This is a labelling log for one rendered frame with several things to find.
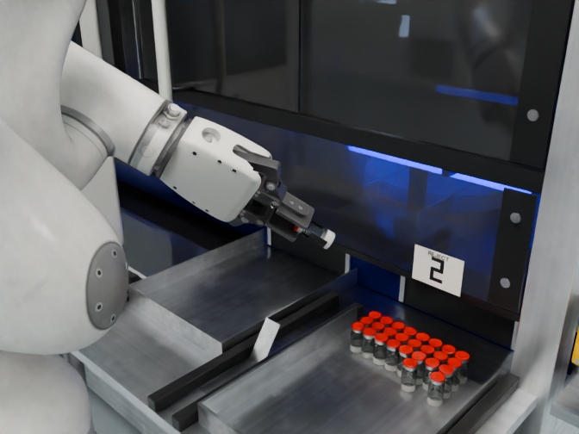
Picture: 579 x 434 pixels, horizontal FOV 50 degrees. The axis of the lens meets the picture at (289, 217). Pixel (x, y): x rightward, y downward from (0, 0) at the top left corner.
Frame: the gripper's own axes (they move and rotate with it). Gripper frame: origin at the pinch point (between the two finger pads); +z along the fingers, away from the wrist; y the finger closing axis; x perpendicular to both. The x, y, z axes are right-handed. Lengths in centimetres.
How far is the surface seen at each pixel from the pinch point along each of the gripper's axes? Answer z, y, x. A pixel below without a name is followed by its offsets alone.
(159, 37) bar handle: -30, 26, -45
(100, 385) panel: -3, 154, -30
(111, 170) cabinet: -28, 65, -42
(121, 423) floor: 10, 162, -25
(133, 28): -39, 39, -58
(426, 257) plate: 25.0, 11.3, -17.3
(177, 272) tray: -5, 50, -17
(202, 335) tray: 2.2, 35.4, -0.2
